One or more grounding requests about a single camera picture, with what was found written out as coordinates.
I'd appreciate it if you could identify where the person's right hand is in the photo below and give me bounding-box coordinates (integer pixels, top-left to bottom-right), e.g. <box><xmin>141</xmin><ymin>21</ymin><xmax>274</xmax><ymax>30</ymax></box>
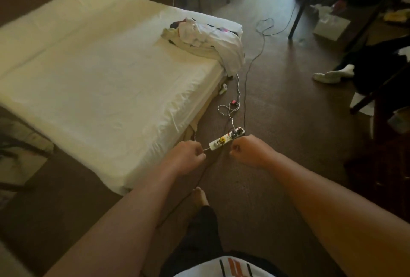
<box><xmin>229</xmin><ymin>134</ymin><xmax>278</xmax><ymax>171</ymax></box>

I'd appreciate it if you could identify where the person's left hand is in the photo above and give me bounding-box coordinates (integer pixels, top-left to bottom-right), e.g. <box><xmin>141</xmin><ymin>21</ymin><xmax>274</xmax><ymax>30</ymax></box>
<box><xmin>163</xmin><ymin>140</ymin><xmax>208</xmax><ymax>178</ymax></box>

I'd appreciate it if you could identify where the person's right forearm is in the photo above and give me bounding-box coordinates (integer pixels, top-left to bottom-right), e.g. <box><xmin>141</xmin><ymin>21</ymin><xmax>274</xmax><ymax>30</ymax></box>
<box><xmin>264</xmin><ymin>155</ymin><xmax>410</xmax><ymax>277</ymax></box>

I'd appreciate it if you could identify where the person's left forearm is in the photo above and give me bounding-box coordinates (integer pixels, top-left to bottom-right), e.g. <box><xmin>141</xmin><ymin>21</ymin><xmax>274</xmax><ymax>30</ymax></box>
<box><xmin>45</xmin><ymin>166</ymin><xmax>193</xmax><ymax>277</ymax></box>

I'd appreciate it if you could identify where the person's left leg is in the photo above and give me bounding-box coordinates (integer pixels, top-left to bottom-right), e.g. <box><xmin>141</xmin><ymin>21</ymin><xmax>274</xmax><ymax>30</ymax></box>
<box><xmin>159</xmin><ymin>186</ymin><xmax>225</xmax><ymax>277</ymax></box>

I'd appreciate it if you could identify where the person's white printed shirt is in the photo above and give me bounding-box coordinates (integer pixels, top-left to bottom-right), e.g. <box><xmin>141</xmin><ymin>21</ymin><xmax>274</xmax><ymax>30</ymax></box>
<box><xmin>173</xmin><ymin>256</ymin><xmax>278</xmax><ymax>277</ymax></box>

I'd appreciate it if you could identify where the white power strip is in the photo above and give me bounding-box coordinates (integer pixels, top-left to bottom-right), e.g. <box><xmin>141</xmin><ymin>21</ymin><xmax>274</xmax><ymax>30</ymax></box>
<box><xmin>208</xmin><ymin>126</ymin><xmax>247</xmax><ymax>153</ymax></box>

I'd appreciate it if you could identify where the white bed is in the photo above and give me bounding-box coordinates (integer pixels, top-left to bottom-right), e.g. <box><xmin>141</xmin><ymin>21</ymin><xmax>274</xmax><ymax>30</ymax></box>
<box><xmin>0</xmin><ymin>0</ymin><xmax>245</xmax><ymax>196</ymax></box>

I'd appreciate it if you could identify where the long wooden dresser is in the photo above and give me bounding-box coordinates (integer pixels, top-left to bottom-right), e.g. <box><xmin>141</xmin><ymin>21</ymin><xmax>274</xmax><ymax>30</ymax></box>
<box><xmin>343</xmin><ymin>62</ymin><xmax>410</xmax><ymax>223</ymax></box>

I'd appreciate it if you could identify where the thin white cord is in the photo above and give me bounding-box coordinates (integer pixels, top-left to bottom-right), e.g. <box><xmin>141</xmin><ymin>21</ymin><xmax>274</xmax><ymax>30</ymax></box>
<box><xmin>216</xmin><ymin>74</ymin><xmax>243</xmax><ymax>131</ymax></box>

